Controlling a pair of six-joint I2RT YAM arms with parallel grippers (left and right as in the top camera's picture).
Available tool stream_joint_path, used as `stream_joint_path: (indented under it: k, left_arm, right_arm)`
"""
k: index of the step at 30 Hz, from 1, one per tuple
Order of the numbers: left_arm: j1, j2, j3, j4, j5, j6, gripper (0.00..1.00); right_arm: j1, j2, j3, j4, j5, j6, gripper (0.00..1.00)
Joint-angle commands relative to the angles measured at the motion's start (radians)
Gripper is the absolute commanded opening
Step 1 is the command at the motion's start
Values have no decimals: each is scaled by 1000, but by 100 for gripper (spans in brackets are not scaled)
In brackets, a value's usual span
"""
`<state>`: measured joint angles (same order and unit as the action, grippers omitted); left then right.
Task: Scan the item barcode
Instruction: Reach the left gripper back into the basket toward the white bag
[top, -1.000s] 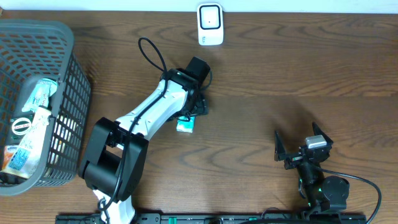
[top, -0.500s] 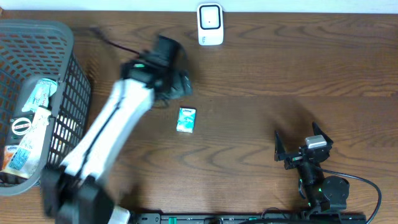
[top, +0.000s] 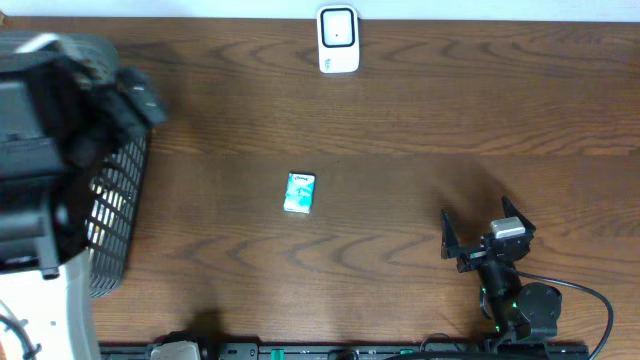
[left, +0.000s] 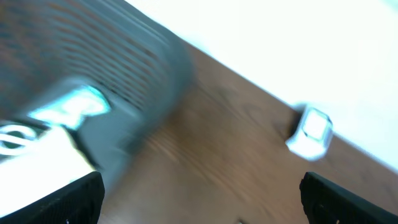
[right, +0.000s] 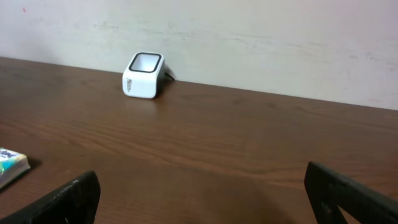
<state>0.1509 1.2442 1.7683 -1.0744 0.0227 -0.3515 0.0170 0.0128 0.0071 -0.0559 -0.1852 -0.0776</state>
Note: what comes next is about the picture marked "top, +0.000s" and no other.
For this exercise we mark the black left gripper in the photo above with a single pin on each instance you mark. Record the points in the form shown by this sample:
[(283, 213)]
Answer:
[(142, 95)]

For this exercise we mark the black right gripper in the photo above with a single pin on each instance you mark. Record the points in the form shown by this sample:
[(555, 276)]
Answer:
[(449, 240)]

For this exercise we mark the teal tissue pack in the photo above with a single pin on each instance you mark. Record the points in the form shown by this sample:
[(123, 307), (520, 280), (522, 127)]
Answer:
[(299, 193)]

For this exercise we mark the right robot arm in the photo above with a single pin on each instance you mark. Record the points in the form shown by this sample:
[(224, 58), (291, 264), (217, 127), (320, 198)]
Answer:
[(522, 312)]

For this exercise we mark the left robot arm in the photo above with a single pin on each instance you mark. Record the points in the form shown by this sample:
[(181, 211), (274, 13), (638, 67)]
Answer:
[(75, 133)]

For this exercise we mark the white barcode scanner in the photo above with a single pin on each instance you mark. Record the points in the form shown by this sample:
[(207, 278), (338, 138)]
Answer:
[(338, 39)]

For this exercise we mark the grey plastic mesh basket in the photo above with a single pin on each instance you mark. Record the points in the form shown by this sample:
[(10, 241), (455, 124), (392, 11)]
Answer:
[(110, 225)]

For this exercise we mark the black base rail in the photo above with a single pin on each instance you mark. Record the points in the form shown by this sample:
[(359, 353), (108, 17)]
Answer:
[(251, 351)]

